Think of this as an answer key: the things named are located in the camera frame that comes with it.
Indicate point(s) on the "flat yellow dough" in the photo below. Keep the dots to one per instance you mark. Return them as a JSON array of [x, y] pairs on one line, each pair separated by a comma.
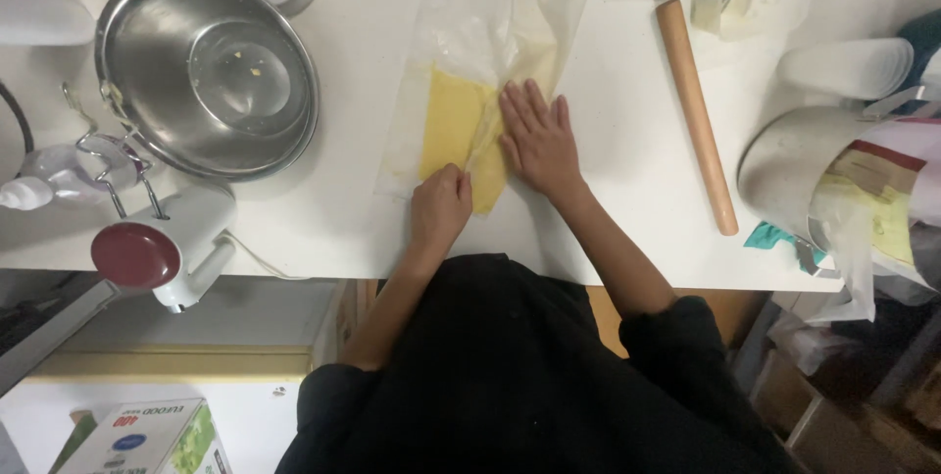
[[450, 128]]

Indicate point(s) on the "clear plastic squeeze bottle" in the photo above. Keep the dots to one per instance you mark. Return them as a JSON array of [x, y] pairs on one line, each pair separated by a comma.
[[55, 176]]

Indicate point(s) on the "person's left hand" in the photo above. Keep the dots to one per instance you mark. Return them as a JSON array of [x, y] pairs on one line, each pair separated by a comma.
[[437, 209]]

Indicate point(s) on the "white paper roll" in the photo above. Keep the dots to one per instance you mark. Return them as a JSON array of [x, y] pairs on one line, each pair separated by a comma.
[[845, 68]]

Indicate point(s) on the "wooden rolling pin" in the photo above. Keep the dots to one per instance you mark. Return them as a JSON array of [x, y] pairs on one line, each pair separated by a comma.
[[697, 117]]

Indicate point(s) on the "cluttered storage shelf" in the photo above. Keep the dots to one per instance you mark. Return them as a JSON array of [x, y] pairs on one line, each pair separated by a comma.
[[845, 393]]

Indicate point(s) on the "person's right hand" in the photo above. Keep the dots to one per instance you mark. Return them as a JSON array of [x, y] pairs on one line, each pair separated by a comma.
[[544, 147]]

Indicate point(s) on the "white hand mixer red cap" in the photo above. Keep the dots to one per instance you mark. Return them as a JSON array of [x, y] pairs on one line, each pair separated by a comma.
[[173, 239]]

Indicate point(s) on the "plastic bag with printed packet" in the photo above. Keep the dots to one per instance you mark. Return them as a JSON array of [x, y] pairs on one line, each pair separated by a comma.
[[882, 194]]

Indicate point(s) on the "clear plastic bag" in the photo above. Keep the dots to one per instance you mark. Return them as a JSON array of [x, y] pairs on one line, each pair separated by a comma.
[[485, 25]]

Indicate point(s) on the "steel mixing bowl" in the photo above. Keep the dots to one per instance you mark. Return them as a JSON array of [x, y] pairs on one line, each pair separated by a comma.
[[209, 73]]

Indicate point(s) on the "steel pot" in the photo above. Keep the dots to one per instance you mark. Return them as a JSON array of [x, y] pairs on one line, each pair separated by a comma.
[[786, 165]]

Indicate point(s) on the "dark teal fabric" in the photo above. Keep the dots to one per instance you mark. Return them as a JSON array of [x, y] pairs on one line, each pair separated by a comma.
[[923, 44]]

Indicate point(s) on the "white green carton box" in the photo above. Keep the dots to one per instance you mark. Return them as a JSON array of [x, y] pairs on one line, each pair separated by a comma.
[[147, 441]]

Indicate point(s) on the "teal cloth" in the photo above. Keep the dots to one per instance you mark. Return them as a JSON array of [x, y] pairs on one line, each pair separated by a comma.
[[768, 237]]

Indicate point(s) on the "person's black shirt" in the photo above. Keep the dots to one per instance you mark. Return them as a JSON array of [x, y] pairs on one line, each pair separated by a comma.
[[514, 386]]

